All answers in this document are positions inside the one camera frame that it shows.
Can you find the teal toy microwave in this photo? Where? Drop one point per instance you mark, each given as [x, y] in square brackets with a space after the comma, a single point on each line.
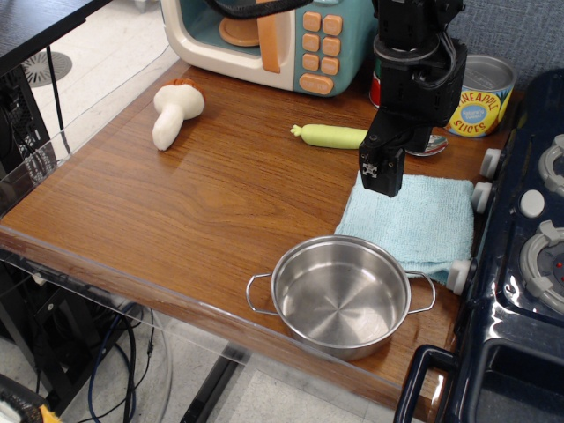
[316, 49]

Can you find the orange toy plate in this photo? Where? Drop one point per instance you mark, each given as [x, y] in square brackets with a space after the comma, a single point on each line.
[241, 33]

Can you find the light blue folded cloth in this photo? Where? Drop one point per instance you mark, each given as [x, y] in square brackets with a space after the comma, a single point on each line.
[426, 227]

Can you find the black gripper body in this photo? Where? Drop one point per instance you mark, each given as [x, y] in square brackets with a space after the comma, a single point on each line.
[420, 90]

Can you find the plush white mushroom toy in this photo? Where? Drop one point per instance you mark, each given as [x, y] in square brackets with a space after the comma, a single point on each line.
[176, 101]

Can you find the dark blue toy stove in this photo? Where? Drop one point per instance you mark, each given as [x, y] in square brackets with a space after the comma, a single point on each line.
[507, 364]

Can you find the spoon with green handle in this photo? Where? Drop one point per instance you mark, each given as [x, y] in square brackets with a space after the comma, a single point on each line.
[327, 136]

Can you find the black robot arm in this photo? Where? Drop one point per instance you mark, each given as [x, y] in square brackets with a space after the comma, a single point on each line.
[408, 24]

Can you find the tomato sauce can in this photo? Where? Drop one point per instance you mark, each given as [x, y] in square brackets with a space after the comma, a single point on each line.
[375, 88]

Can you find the black desk at left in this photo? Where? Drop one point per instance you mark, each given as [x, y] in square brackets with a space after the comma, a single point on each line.
[27, 27]

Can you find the stainless steel pan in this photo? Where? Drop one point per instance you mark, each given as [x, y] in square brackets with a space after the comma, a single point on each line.
[341, 295]

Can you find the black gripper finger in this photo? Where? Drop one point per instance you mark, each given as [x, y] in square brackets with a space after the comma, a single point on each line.
[392, 171]
[378, 143]

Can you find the pineapple slices can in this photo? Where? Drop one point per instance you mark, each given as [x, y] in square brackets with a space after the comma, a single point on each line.
[488, 84]

